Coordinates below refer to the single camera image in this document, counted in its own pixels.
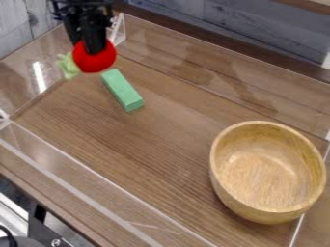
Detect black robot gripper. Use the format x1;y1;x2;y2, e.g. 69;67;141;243
50;0;116;55

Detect red plush tomato green leaf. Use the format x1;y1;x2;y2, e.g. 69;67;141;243
54;38;118;81

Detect green foam block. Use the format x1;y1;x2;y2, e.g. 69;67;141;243
101;69;144;112

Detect wooden bowl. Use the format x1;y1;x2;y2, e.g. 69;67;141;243
208;121;327;225

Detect clear acrylic corner bracket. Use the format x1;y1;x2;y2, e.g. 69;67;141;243
105;14;126;45

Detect clear acrylic tray wall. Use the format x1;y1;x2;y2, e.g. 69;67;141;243
0;109;216;247

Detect black table leg bracket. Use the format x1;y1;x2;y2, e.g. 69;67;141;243
26;205;73;247

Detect black cable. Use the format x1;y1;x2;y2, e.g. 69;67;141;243
0;225;18;247

